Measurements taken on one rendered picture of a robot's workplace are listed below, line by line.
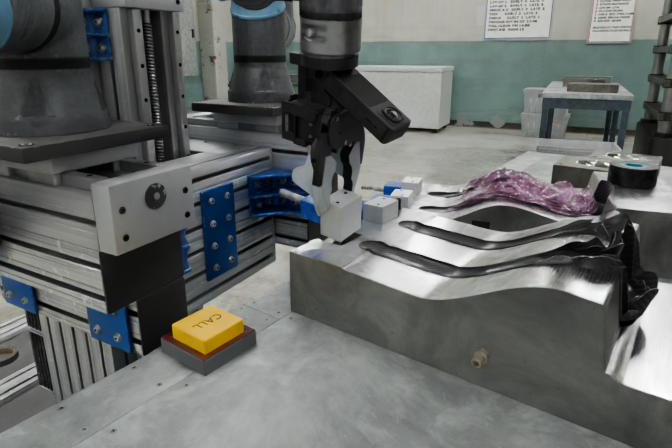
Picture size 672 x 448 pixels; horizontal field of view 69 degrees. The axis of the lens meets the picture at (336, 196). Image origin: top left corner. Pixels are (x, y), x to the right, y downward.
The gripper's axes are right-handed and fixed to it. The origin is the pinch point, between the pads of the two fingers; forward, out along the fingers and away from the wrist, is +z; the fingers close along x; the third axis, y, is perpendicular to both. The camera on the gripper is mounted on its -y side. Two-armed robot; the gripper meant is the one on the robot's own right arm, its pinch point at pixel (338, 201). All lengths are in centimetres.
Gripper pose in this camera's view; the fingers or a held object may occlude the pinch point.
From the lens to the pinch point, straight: 69.0
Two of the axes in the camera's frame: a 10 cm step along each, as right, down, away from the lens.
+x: -6.0, 3.5, -7.2
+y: -8.0, -3.0, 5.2
